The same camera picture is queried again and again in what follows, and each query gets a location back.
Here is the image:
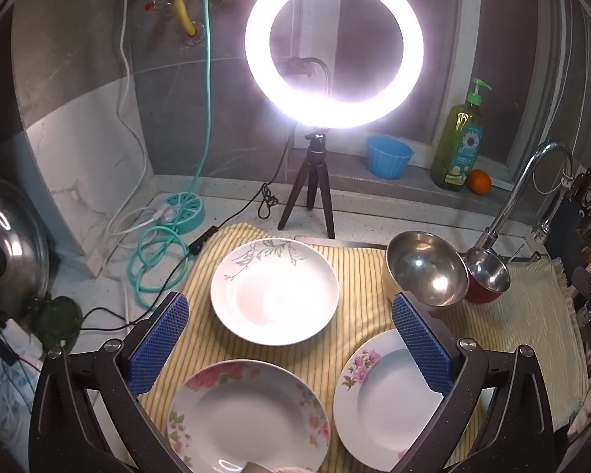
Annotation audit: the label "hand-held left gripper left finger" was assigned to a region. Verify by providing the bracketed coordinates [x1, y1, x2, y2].
[28, 292, 190, 473]

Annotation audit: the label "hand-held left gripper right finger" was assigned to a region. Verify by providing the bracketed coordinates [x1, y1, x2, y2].
[391, 291, 557, 473]

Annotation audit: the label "white plate small pink flowers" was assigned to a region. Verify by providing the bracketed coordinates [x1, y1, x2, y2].
[333, 329, 446, 472]

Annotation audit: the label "large steel bowl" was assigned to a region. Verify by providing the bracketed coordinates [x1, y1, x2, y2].
[385, 231, 470, 312]

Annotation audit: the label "white plate large pink flowers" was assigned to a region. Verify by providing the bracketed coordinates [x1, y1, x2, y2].
[167, 359, 332, 473]

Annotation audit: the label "white plate green leaf print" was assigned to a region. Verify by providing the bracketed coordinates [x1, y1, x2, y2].
[210, 238, 340, 346]

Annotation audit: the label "dark utensil rack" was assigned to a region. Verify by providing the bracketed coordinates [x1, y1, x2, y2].
[566, 168, 591, 257]

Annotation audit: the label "yellow striped cloth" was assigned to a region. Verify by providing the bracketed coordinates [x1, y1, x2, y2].
[128, 223, 589, 473]

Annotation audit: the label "red steel-lined bowl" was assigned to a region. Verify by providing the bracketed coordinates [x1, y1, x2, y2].
[465, 248, 511, 305]

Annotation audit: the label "dark round stand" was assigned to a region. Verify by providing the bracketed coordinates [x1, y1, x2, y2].
[27, 296, 84, 350]

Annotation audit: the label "chrome kitchen faucet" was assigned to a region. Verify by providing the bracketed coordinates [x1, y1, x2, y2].
[473, 140, 577, 257]

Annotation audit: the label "round teal power strip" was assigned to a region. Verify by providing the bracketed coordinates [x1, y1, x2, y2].
[165, 192, 206, 233]

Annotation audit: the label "orange fruit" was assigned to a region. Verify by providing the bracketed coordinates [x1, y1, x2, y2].
[469, 169, 493, 194]

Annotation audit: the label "steel pot lid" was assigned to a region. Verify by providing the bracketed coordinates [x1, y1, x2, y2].
[0, 176, 52, 331]

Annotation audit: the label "green dish soap bottle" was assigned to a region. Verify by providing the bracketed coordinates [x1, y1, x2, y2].
[430, 78, 493, 193]

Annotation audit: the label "blue ribbed plastic cup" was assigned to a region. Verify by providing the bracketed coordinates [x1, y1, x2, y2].
[365, 134, 414, 181]

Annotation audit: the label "black mini tripod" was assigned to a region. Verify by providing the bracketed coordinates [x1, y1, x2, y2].
[277, 128, 336, 240]

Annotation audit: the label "black ring light cable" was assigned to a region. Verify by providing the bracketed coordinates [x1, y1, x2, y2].
[79, 128, 296, 336]

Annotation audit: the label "thin wires bundle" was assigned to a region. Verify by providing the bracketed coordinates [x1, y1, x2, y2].
[0, 315, 45, 454]

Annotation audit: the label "teal hose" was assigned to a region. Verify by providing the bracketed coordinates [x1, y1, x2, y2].
[128, 0, 217, 313]

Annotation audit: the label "white cable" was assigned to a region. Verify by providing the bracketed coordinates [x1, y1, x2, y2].
[106, 0, 178, 242]

